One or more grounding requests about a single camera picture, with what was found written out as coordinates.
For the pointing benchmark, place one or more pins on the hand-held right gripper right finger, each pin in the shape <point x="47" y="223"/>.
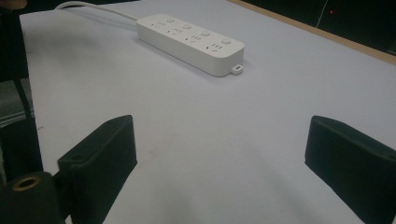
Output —
<point x="355" y="165"/>

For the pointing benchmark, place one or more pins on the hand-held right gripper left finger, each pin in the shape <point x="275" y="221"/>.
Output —
<point x="99" y="161"/>

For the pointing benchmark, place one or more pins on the white power strip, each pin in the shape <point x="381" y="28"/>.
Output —
<point x="199" y="46"/>

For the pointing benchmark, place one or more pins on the dark metal stand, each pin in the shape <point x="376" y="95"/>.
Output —
<point x="14" y="46"/>

